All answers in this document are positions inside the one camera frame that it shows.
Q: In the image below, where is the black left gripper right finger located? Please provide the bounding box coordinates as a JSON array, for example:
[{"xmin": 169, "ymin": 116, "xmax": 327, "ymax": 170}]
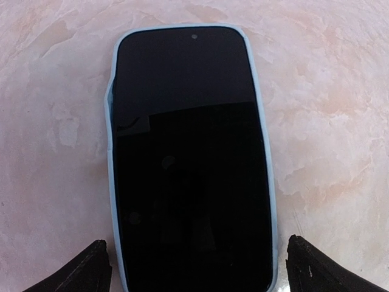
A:
[{"xmin": 286, "ymin": 235, "xmax": 384, "ymax": 292}]

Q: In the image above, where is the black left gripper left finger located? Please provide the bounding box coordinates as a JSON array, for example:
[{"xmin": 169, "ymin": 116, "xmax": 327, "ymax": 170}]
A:
[{"xmin": 27, "ymin": 240, "xmax": 112, "ymax": 292}]

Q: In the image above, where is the light blue phone case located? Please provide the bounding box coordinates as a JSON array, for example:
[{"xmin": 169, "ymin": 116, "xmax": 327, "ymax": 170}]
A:
[{"xmin": 103, "ymin": 23, "xmax": 279, "ymax": 292}]

